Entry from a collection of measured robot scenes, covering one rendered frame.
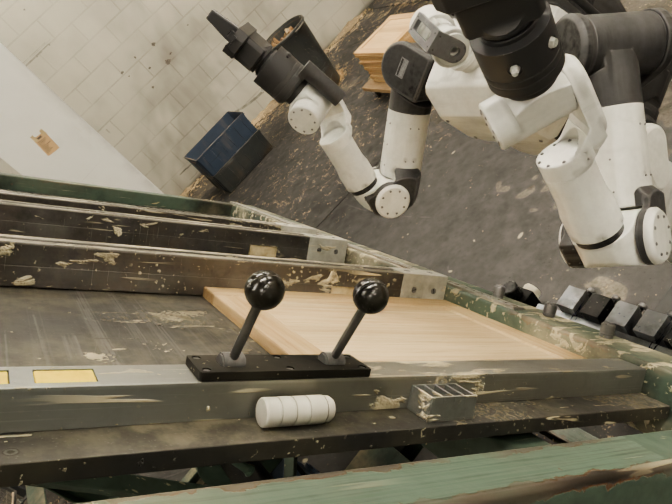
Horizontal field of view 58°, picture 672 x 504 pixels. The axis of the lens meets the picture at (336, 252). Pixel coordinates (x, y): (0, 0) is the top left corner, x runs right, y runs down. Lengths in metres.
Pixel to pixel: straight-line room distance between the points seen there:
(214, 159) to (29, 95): 1.52
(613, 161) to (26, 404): 0.77
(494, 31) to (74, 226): 1.07
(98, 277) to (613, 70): 0.83
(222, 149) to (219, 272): 4.34
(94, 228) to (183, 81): 4.94
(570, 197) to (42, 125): 4.33
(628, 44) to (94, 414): 0.81
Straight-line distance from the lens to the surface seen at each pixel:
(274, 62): 1.21
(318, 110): 1.21
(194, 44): 6.40
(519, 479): 0.52
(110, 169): 4.91
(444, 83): 1.14
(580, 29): 0.93
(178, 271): 1.08
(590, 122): 0.79
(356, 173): 1.29
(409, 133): 1.29
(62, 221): 1.48
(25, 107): 4.84
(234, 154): 5.46
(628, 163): 0.93
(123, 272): 1.06
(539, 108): 0.75
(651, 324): 1.31
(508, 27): 0.68
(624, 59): 0.96
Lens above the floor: 1.79
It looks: 30 degrees down
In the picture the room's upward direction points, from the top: 43 degrees counter-clockwise
